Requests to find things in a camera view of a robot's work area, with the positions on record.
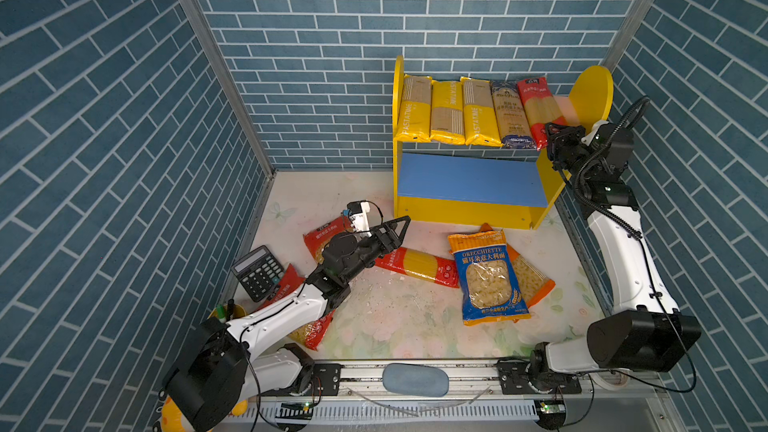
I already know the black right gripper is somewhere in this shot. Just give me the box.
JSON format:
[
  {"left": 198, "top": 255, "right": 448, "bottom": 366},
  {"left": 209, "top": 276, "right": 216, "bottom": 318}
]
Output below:
[{"left": 545, "top": 120, "right": 592, "bottom": 184}]

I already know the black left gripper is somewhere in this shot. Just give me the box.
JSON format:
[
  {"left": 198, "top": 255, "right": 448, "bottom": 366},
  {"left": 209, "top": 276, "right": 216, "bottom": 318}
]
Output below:
[{"left": 339, "top": 217, "right": 409, "bottom": 286}]

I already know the red yellow spaghetti bag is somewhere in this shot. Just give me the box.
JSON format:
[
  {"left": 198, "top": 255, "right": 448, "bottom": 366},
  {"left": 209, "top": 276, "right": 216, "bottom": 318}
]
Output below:
[
  {"left": 375, "top": 247, "right": 459, "bottom": 288},
  {"left": 517, "top": 77, "right": 567, "bottom": 150}
]

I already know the blue clear spaghetti bag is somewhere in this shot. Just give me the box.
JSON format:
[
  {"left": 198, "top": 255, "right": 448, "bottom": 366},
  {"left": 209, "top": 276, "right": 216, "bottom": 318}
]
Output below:
[{"left": 490, "top": 81, "right": 535, "bottom": 150}]

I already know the red macaroni bag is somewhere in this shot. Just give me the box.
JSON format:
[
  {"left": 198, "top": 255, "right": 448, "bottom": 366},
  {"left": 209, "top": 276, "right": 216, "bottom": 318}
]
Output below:
[
  {"left": 303, "top": 215, "right": 353, "bottom": 263},
  {"left": 244, "top": 265, "right": 333, "bottom": 353}
]

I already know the orange pasta bag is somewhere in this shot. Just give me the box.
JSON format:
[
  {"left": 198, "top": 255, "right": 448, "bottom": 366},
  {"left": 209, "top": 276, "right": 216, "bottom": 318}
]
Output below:
[{"left": 507, "top": 245, "right": 556, "bottom": 308}]

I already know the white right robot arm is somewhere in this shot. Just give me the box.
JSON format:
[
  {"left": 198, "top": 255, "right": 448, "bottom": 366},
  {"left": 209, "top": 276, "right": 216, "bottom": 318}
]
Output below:
[{"left": 528, "top": 121, "right": 701, "bottom": 392}]

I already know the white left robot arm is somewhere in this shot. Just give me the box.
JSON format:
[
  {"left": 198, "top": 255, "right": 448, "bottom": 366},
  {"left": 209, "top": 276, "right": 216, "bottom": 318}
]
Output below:
[{"left": 162, "top": 216, "right": 411, "bottom": 431}]

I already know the yellow shelf with coloured boards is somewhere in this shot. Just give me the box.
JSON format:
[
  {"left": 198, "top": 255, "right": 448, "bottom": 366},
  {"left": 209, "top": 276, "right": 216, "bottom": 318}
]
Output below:
[{"left": 392, "top": 55, "right": 614, "bottom": 230}]

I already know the blue orecchiette pasta bag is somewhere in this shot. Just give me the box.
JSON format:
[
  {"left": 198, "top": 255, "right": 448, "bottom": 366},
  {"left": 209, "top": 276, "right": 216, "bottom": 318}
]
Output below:
[{"left": 448, "top": 230, "right": 530, "bottom": 326}]

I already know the black calculator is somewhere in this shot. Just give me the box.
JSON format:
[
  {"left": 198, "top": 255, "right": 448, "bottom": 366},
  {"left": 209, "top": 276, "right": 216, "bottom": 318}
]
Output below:
[{"left": 232, "top": 245, "right": 285, "bottom": 304}]

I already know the grey blue oval pad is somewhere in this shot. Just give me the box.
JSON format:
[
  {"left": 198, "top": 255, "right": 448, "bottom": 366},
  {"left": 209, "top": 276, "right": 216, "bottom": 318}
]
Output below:
[{"left": 382, "top": 363, "right": 450, "bottom": 398}]

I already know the yellow pen cup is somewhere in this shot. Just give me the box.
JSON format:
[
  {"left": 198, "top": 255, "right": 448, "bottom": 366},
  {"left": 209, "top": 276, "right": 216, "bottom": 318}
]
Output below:
[{"left": 209, "top": 299, "right": 247, "bottom": 323}]

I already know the clear tape roll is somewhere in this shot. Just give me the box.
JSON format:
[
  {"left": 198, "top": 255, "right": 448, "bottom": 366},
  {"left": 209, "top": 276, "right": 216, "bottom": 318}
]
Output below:
[{"left": 588, "top": 371, "right": 630, "bottom": 392}]

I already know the yellow plush toy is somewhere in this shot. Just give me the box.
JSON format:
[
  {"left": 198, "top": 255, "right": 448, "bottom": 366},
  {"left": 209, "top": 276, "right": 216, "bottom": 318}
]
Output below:
[{"left": 153, "top": 397, "right": 248, "bottom": 432}]

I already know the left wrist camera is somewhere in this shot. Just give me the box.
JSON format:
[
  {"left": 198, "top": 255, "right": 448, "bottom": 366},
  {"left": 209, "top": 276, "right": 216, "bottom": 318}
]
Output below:
[{"left": 343, "top": 200, "right": 375, "bottom": 234}]

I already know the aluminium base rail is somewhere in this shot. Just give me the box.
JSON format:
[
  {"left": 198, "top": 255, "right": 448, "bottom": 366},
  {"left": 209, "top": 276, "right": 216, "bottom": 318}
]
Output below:
[{"left": 225, "top": 357, "right": 679, "bottom": 431}]

